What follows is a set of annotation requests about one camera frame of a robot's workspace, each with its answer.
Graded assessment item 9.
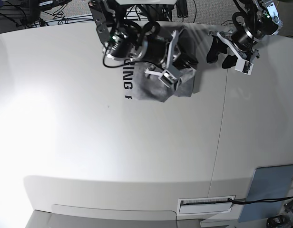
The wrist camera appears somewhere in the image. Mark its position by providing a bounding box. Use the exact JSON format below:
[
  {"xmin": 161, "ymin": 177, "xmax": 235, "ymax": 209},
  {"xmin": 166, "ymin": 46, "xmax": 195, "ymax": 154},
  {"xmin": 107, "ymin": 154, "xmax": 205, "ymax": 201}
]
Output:
[
  {"xmin": 234, "ymin": 58, "xmax": 254, "ymax": 75},
  {"xmin": 158, "ymin": 69, "xmax": 181, "ymax": 88}
]

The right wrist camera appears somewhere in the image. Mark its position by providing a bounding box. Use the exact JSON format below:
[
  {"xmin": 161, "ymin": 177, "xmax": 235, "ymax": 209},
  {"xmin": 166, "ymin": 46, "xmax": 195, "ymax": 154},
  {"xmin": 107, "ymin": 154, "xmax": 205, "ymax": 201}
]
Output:
[{"xmin": 158, "ymin": 69, "xmax": 181, "ymax": 88}]

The grey T-shirt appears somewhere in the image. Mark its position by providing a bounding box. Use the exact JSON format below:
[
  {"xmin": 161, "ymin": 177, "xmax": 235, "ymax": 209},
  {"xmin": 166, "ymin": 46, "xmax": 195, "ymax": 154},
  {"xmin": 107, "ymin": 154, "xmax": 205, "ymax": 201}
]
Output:
[{"xmin": 119, "ymin": 25, "xmax": 200, "ymax": 104}]

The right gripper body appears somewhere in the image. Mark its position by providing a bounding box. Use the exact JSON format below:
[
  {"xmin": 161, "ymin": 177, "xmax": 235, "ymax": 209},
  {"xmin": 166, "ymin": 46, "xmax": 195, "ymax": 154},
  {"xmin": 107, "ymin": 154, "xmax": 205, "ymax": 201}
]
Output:
[{"xmin": 132, "ymin": 30, "xmax": 181, "ymax": 78}]

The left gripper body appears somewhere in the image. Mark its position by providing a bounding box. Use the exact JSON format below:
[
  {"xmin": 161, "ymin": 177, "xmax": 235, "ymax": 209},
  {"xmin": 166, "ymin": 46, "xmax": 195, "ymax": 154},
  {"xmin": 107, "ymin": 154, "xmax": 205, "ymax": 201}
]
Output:
[{"xmin": 209, "ymin": 23, "xmax": 260, "ymax": 62}]

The white cable grommet plate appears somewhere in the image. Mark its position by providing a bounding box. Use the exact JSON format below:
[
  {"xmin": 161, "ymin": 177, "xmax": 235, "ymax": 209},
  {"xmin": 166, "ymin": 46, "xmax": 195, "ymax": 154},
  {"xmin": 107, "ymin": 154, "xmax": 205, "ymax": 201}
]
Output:
[{"xmin": 176, "ymin": 195, "xmax": 235, "ymax": 216}]

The blue-grey flat panel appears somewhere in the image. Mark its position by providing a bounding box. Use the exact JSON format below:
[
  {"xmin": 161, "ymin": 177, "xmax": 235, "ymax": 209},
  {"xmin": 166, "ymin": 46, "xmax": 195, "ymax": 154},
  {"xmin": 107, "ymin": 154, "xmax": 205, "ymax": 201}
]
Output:
[{"xmin": 238, "ymin": 164, "xmax": 293, "ymax": 223}]

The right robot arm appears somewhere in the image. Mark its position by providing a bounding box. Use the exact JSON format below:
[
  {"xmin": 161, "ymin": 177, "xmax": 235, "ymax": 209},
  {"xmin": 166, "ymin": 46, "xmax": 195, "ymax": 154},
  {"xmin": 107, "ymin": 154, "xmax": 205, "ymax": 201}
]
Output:
[{"xmin": 88, "ymin": 0, "xmax": 198, "ymax": 82}]

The black device bottom right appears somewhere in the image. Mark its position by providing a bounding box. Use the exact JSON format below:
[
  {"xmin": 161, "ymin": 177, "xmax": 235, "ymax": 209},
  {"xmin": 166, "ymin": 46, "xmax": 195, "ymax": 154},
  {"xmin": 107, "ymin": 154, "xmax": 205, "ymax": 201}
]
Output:
[{"xmin": 266, "ymin": 215, "xmax": 289, "ymax": 228}]

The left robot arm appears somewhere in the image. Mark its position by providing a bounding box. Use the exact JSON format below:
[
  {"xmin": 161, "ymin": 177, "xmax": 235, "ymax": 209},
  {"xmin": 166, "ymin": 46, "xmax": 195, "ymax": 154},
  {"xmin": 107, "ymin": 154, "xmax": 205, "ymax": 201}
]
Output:
[{"xmin": 206, "ymin": 0, "xmax": 283, "ymax": 75}]

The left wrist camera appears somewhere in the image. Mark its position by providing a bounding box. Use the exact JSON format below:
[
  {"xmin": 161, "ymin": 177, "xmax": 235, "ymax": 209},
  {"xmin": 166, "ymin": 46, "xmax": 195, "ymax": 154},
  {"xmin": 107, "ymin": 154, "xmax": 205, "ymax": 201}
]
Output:
[{"xmin": 234, "ymin": 58, "xmax": 254, "ymax": 75}]

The black cable on table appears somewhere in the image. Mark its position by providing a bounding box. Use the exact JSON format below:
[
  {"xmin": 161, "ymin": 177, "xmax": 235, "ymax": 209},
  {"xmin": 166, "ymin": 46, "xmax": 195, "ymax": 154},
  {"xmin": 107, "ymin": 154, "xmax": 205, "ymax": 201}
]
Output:
[{"xmin": 228, "ymin": 196, "xmax": 293, "ymax": 205}]

